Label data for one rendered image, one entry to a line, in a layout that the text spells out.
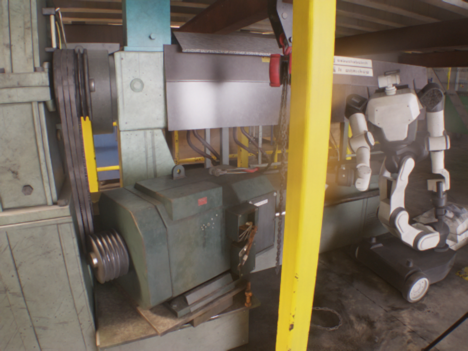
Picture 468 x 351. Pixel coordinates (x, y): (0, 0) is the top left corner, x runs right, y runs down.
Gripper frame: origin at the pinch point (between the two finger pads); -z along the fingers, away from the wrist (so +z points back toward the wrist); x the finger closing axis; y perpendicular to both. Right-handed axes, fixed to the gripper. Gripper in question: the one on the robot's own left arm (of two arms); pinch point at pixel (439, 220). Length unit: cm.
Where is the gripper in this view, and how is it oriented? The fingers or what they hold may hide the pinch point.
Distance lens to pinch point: 215.0
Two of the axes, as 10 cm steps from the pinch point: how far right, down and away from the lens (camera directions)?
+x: -4.9, 2.6, -8.3
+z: -1.9, -9.6, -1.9
